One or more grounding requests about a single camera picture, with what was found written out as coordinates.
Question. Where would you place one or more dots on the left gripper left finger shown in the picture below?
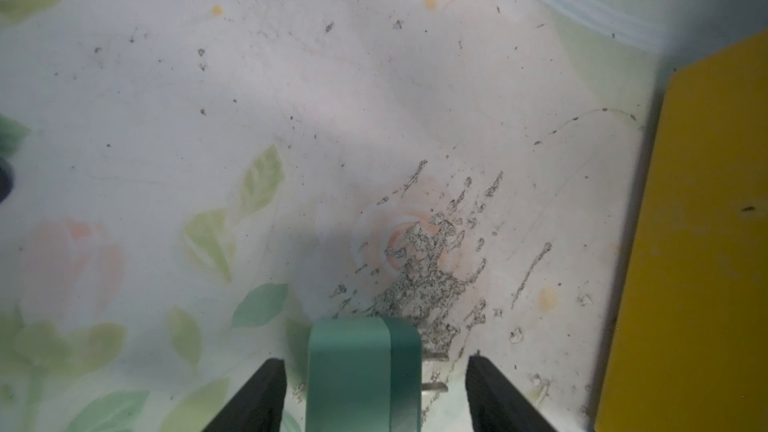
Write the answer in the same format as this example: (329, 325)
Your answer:
(258, 405)

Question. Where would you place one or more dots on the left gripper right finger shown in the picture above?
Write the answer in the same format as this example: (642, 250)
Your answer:
(495, 404)

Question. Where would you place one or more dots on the green plug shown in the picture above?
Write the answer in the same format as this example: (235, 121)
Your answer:
(365, 374)

